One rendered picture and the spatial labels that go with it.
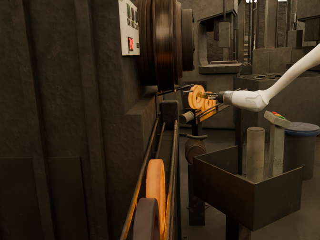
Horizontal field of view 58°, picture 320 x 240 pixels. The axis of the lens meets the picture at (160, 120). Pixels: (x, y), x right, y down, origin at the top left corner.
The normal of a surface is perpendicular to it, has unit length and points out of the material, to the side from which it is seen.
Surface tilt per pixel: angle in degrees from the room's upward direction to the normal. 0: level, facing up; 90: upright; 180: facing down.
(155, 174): 32
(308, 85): 90
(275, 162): 90
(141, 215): 23
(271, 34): 90
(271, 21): 90
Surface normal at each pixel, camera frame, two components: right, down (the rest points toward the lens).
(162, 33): -0.08, 0.12
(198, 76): -0.32, 0.22
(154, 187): -0.08, -0.43
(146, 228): -0.08, -0.65
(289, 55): -0.96, 0.10
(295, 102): 0.18, 0.21
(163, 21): -0.09, -0.11
